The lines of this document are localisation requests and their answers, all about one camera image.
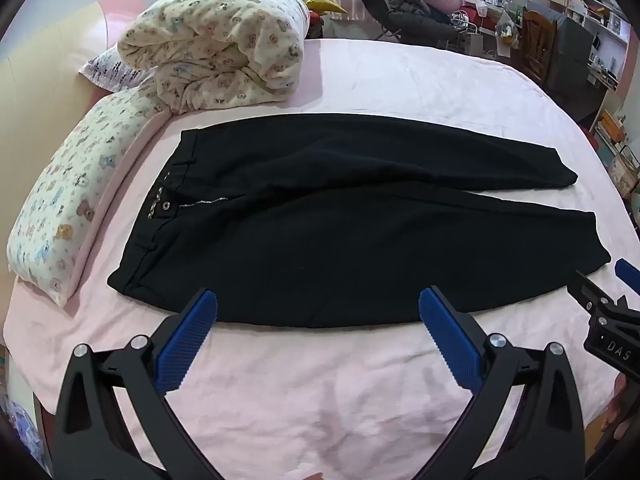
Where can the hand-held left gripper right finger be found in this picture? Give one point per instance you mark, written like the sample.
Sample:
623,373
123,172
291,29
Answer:
450,340

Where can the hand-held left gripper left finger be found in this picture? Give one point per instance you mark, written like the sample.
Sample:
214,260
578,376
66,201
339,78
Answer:
187,340

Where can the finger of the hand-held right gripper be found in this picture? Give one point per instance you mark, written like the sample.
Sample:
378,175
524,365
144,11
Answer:
627,271
587,292

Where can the black pants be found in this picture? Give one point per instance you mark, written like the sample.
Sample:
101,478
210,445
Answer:
350,225

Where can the person's right hand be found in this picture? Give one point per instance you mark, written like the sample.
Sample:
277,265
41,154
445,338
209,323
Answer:
619,402

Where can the bear print pillow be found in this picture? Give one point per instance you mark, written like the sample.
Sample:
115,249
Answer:
75,195

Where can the dark grey cabinet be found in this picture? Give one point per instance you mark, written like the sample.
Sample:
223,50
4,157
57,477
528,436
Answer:
570,55

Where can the wooden chair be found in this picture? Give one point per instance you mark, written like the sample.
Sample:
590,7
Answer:
537,45

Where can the bookshelf with books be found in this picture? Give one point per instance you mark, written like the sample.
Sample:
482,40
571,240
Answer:
595,5

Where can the pink bed sheet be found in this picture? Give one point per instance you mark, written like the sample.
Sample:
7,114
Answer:
380,80

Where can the purple print pillow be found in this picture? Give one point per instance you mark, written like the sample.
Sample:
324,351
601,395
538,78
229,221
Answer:
115,70

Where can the beige pink headboard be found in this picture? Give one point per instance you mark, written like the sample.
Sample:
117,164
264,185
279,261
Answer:
45,85

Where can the folded bear print comforter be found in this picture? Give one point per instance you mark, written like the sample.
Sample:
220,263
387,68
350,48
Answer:
220,40

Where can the pile of dark clothes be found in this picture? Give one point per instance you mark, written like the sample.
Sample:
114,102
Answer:
400,15

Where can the yellow plush toy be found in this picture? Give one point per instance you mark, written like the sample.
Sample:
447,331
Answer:
325,6

